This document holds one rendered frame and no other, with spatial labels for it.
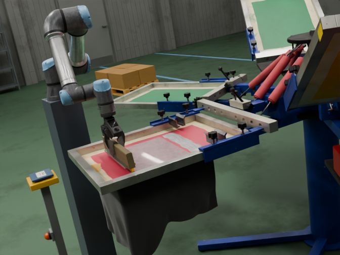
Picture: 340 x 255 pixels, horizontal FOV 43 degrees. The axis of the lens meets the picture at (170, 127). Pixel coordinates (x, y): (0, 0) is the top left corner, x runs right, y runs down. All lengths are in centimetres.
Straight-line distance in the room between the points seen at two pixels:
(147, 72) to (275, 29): 477
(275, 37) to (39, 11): 887
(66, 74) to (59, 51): 12
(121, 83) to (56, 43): 569
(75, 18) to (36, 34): 943
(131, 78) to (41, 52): 429
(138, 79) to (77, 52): 552
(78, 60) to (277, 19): 173
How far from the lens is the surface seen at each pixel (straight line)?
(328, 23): 128
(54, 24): 220
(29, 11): 1161
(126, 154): 189
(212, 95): 270
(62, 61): 212
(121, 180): 180
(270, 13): 366
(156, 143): 225
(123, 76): 775
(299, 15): 363
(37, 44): 1163
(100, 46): 1213
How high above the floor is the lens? 170
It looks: 18 degrees down
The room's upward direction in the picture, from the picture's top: 10 degrees counter-clockwise
